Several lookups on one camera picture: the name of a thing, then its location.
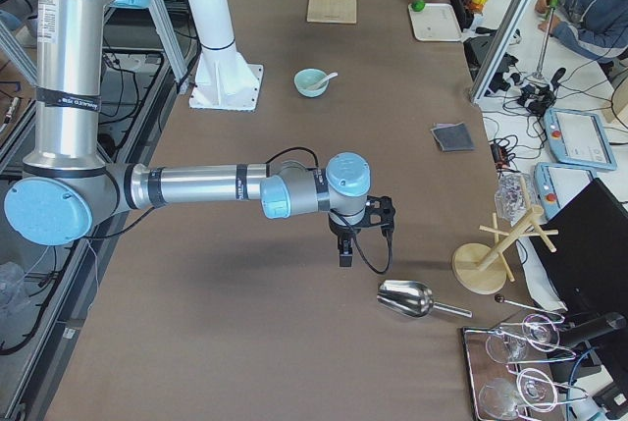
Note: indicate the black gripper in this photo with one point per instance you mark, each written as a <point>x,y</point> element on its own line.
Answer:
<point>341,233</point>

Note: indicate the wire glass rack tray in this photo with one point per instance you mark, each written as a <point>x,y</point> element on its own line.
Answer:
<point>528,369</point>

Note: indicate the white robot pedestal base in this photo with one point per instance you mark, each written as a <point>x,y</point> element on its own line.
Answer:
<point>223,78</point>

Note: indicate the metal scoop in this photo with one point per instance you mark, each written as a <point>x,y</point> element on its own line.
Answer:
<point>414,299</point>

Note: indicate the crystal glass dish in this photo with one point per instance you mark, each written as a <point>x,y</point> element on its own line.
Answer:
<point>515,192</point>

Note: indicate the green lime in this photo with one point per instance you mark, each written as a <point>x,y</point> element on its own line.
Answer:
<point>418,5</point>

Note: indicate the upper blue teach pendant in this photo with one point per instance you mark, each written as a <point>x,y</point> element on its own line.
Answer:
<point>578,138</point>

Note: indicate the grey folded cloth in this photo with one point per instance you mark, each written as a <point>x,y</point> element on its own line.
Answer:
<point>452,137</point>

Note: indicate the wooden mug tree stand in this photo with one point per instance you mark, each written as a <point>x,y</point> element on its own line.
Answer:
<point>483,269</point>

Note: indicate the aluminium frame post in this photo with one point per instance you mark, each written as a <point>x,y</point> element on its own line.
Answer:
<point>497,49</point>

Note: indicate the lower blue teach pendant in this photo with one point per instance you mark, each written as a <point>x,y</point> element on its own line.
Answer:
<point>557,184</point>

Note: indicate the light green bowl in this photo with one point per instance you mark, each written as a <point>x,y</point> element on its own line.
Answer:
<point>307,77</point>

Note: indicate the seated person in blue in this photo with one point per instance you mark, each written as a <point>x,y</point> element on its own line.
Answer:
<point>594,29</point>

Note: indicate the black monitor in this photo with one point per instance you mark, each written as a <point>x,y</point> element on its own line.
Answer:
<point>588,270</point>

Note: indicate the blue teach pendant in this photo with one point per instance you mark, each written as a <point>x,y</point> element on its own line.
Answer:
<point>557,184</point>
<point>578,138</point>

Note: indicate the bamboo cutting board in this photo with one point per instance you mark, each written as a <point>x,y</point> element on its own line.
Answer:
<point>332,12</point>

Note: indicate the cream rabbit tray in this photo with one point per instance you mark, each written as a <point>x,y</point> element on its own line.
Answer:
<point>436,22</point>

